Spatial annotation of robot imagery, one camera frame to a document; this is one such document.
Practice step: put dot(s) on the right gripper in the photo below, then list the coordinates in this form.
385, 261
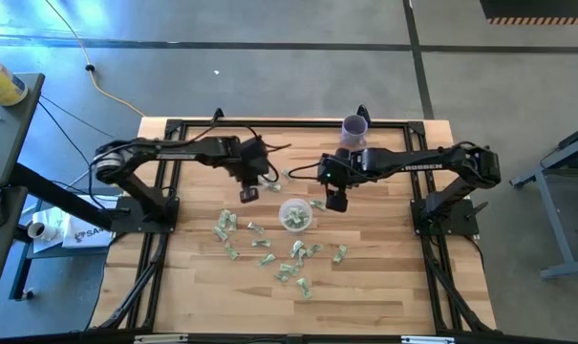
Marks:
341, 174

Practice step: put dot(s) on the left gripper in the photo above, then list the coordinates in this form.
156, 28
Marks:
241, 160

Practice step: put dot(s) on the clear plastic cup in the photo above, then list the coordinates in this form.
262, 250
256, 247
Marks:
284, 210

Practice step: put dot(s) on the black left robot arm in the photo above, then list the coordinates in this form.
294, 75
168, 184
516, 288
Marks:
183, 149

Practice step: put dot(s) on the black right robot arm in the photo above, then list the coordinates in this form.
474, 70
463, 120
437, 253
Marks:
413, 162

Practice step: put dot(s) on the purple translucent cup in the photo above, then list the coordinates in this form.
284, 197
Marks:
354, 126

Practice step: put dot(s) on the black clamp lever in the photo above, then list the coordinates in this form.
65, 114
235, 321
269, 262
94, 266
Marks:
121, 210
477, 210

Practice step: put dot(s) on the white printed paper bag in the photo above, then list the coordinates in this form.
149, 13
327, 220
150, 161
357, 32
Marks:
90, 236

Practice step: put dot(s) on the grey low shelf cart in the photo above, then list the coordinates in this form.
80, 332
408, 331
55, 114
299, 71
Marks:
78, 253

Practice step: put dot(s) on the black desk support bar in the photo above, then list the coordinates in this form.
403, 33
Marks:
59, 198

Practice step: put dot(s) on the dark grey desk top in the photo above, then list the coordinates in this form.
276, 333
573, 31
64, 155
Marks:
11, 138

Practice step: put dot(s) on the yellow wipes canister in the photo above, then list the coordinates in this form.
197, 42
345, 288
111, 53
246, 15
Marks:
2, 81

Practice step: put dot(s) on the black yellow hazard mat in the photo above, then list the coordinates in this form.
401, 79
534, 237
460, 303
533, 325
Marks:
537, 9

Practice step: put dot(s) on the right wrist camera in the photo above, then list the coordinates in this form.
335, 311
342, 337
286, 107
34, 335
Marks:
324, 167

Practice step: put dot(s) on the black aluminium table frame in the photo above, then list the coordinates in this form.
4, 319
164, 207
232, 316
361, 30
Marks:
293, 123

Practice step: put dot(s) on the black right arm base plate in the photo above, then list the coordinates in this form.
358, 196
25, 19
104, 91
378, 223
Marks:
460, 224

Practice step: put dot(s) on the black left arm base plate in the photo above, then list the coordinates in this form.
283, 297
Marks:
126, 222

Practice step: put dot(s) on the white metal hinge bracket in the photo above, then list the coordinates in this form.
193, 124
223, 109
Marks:
427, 340
159, 339

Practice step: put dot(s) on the grey metal table frame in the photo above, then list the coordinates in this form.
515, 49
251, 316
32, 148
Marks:
553, 220

